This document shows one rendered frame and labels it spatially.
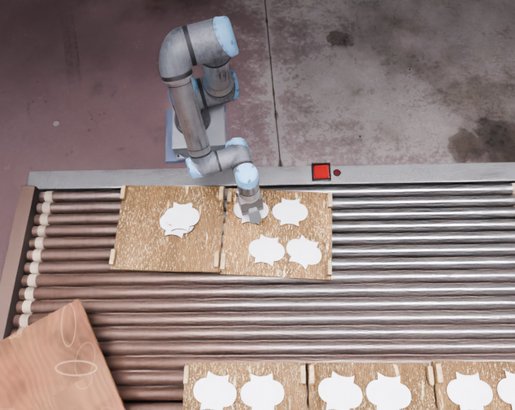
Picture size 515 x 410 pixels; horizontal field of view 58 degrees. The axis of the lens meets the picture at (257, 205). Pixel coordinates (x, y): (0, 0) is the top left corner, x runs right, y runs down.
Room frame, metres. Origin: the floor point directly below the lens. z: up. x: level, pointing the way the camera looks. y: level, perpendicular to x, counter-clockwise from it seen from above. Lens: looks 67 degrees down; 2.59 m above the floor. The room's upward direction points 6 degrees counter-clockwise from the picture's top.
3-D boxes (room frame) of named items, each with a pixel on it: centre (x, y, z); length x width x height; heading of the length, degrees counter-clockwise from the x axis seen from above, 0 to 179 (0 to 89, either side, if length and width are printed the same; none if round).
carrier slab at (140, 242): (0.66, 0.35, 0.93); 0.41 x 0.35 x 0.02; 83
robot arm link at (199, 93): (1.12, 0.23, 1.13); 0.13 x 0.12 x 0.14; 100
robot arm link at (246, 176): (0.70, 0.02, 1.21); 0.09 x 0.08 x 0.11; 10
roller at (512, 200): (0.73, -0.08, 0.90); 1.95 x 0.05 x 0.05; 85
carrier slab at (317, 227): (0.60, -0.07, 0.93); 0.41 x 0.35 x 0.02; 81
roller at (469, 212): (0.68, -0.08, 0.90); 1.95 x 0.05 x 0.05; 85
